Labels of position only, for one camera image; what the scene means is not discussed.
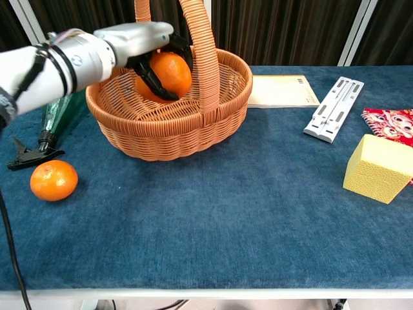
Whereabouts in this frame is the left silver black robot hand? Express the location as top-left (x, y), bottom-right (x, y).
top-left (93, 21), bottom-right (195, 101)

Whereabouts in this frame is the pale yellow notepad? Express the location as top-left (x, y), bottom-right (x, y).
top-left (247, 74), bottom-right (321, 109)

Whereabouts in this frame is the small orange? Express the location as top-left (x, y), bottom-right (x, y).
top-left (30, 160), bottom-right (79, 202)

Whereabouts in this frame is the white folding laptop stand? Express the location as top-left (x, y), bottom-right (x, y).
top-left (303, 76), bottom-right (365, 144)

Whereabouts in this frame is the large orange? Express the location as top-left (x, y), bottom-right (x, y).
top-left (134, 51), bottom-right (193, 104)

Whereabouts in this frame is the yellow foam cube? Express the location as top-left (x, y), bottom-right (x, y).
top-left (342, 134), bottom-right (413, 205)

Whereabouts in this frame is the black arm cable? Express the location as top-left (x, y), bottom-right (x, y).
top-left (0, 190), bottom-right (33, 310)

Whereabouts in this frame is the dark pleated curtain panel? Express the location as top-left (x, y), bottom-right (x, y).
top-left (28, 0), bottom-right (194, 49)
top-left (351, 0), bottom-right (413, 67)
top-left (0, 0), bottom-right (28, 52)
top-left (211, 0), bottom-right (364, 67)

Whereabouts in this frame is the wicker basket with handle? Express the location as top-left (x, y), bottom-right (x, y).
top-left (85, 0), bottom-right (254, 162)

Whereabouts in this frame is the black cable bundle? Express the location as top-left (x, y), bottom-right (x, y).
top-left (154, 298), bottom-right (191, 310)

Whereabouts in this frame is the green glass spray bottle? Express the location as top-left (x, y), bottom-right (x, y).
top-left (6, 92), bottom-right (88, 171)

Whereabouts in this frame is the blue felt table cover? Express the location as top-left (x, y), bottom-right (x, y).
top-left (0, 65), bottom-right (413, 291)

